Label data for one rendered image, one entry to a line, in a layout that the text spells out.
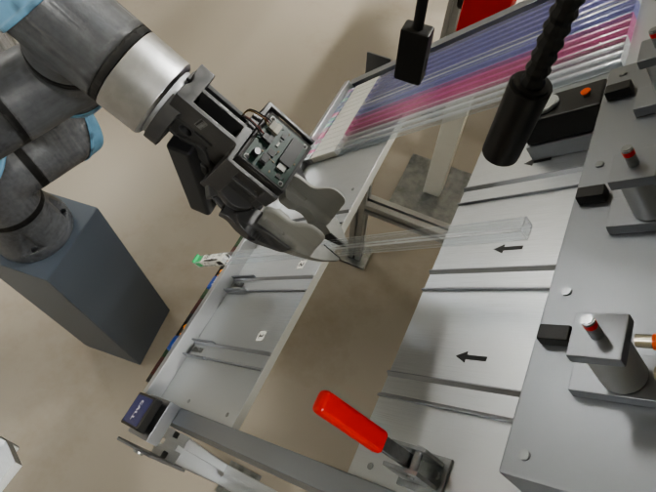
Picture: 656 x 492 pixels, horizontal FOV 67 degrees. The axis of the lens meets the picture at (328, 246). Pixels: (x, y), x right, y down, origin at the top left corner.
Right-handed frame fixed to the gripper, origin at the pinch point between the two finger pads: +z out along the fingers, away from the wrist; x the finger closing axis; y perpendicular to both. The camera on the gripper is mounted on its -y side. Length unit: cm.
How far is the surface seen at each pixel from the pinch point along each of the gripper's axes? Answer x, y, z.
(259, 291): -1.0, -21.1, 2.5
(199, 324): -7.4, -29.5, -0.2
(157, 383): -17.1, -29.3, -0.7
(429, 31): 7.8, 19.8, -8.8
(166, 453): -24.1, -36.6, 7.7
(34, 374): -24, -126, -11
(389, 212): 50, -56, 32
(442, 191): 86, -77, 57
